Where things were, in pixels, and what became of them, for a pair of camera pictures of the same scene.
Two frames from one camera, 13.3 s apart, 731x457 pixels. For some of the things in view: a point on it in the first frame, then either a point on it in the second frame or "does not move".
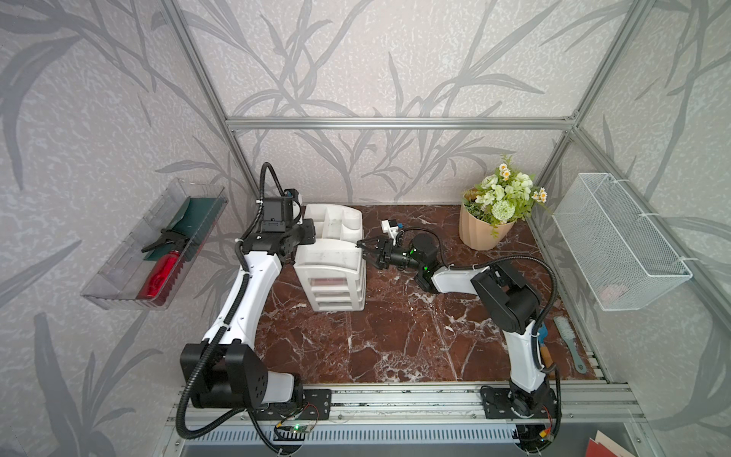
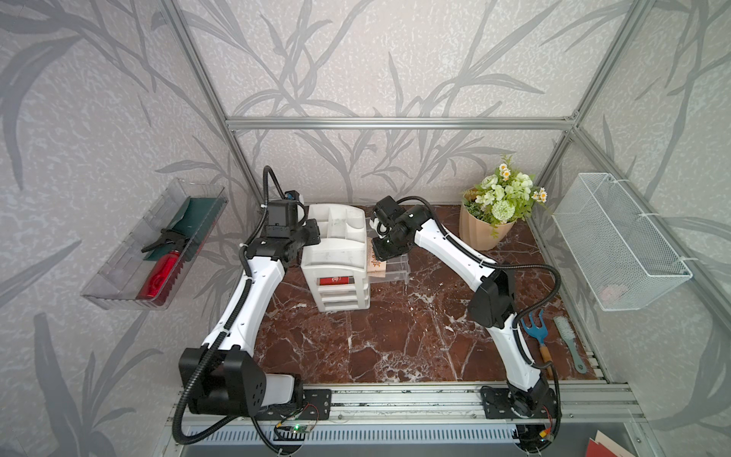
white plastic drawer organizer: [332, 270] does not move
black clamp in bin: [168, 236] does not move
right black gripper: [385, 248] -> [383, 255]
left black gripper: [309, 237] does not move
